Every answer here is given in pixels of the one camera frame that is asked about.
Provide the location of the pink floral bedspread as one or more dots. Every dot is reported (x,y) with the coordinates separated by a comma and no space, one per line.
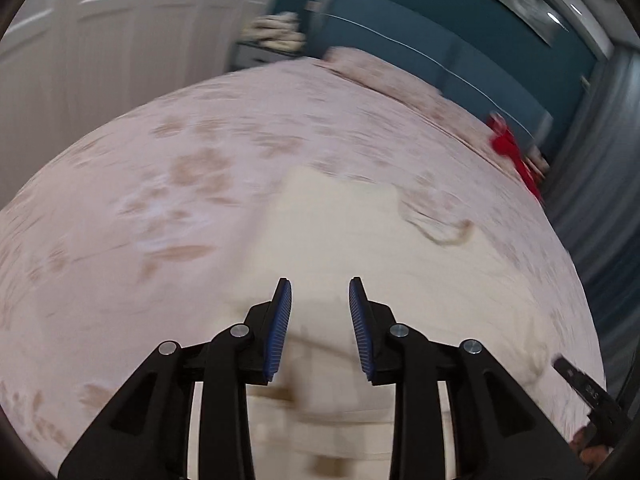
(165,200)

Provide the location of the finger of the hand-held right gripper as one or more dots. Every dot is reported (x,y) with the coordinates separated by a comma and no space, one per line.
(590,395)

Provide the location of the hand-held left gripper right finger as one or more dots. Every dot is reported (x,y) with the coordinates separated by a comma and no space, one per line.
(361,330)

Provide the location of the person's right hand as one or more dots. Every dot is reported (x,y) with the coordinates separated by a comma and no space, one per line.
(590,467)

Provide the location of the red cloth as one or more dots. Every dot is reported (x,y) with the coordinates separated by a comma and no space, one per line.
(510,145)

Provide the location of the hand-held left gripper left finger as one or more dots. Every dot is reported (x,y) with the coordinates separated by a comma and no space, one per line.
(279,330)

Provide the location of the stack of cream cloths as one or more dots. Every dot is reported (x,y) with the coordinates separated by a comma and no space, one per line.
(277,30)

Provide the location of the blue nightstand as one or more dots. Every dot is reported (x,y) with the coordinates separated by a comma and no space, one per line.
(250,55)

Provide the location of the grey curtain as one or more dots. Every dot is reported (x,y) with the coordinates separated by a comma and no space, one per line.
(595,185)

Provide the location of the white wardrobe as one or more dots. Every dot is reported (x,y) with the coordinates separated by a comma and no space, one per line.
(125,35)

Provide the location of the cream padded garment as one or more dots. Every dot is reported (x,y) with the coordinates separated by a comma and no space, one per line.
(340,230)

